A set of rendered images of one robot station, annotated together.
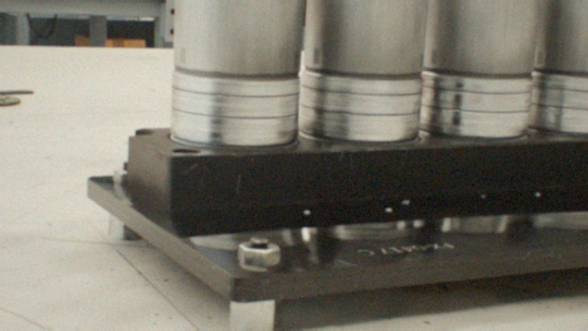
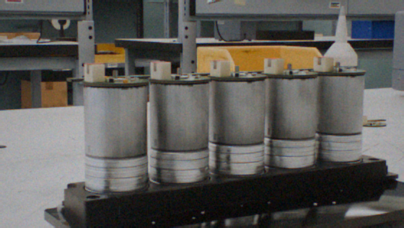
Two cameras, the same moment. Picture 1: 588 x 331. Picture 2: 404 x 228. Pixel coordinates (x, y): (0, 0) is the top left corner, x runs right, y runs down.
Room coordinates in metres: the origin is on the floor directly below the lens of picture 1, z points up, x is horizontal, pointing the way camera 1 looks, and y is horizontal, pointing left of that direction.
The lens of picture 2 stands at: (-0.06, -0.01, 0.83)
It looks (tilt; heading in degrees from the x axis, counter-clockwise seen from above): 8 degrees down; 357
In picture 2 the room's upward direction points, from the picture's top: straight up
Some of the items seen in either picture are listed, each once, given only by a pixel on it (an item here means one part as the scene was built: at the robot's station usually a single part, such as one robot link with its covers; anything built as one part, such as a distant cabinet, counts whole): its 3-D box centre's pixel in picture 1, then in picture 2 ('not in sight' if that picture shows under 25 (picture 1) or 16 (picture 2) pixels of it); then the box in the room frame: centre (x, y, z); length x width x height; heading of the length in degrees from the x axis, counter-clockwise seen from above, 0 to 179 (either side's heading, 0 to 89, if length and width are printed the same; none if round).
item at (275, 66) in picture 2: not in sight; (275, 66); (0.24, -0.06, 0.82); 0.01 x 0.01 x 0.01; 28
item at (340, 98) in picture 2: not in sight; (335, 123); (0.26, -0.09, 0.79); 0.02 x 0.02 x 0.05
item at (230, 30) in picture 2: not in sight; (234, 30); (3.06, -0.33, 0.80); 0.15 x 0.12 x 0.10; 45
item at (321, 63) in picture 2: not in sight; (325, 63); (0.25, -0.08, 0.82); 0.01 x 0.01 x 0.01; 28
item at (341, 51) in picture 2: not in sight; (340, 55); (0.65, -0.19, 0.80); 0.03 x 0.03 x 0.10
